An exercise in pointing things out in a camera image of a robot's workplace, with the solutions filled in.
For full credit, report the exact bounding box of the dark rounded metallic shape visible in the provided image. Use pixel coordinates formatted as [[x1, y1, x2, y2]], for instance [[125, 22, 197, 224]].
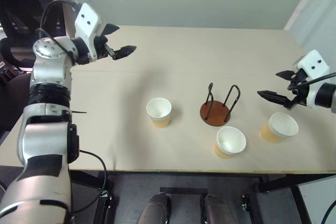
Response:
[[203, 194, 240, 224], [136, 193, 172, 224]]

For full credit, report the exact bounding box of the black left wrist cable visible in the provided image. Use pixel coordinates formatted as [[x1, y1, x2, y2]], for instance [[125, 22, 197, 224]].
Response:
[[35, 0, 81, 65]]

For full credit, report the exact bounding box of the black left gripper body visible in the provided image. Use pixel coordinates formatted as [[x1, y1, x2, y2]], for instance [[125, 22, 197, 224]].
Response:
[[92, 33, 116, 61]]

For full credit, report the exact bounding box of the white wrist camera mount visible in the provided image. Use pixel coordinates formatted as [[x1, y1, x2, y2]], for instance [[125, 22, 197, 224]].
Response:
[[293, 49, 330, 110], [74, 3, 103, 61]]

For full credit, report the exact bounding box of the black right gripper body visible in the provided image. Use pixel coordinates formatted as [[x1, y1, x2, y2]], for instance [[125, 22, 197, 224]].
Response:
[[285, 68, 311, 111]]

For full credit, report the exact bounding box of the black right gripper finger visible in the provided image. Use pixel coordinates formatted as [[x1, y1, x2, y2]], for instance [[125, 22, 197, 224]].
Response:
[[257, 90, 292, 108], [275, 70, 298, 81]]

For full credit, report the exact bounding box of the black left elbow cable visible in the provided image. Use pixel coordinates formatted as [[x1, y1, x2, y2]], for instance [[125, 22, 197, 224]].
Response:
[[70, 150, 109, 215]]

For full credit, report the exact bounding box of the black office chair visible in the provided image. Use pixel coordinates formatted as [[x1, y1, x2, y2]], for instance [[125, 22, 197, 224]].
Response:
[[0, 0, 75, 133]]

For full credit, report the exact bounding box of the brown wire cup rack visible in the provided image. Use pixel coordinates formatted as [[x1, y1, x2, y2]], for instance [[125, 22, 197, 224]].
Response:
[[199, 82, 241, 127]]

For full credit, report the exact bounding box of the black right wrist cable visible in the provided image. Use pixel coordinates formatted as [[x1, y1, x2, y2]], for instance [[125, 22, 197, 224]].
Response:
[[288, 72, 336, 91]]

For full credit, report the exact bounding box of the black frame bracket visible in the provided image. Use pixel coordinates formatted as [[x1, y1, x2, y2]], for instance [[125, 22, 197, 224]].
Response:
[[97, 189, 116, 224], [239, 194, 250, 212]]

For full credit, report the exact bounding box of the yellow white paper cup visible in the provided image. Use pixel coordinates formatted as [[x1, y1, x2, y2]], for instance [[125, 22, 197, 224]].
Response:
[[259, 112, 300, 144], [213, 126, 247, 159], [146, 98, 173, 129]]

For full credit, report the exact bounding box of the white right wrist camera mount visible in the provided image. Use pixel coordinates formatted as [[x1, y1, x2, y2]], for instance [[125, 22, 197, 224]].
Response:
[[293, 49, 330, 110]]

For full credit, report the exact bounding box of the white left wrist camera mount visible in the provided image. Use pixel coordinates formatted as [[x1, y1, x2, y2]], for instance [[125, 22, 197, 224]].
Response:
[[74, 3, 103, 61]]

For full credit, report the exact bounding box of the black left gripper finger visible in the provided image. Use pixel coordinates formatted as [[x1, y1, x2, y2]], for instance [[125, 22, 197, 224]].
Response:
[[111, 45, 137, 61], [101, 24, 120, 36]]

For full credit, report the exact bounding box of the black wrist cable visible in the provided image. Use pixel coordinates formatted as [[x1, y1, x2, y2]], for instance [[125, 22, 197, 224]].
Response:
[[35, 0, 81, 65], [288, 72, 336, 91]]

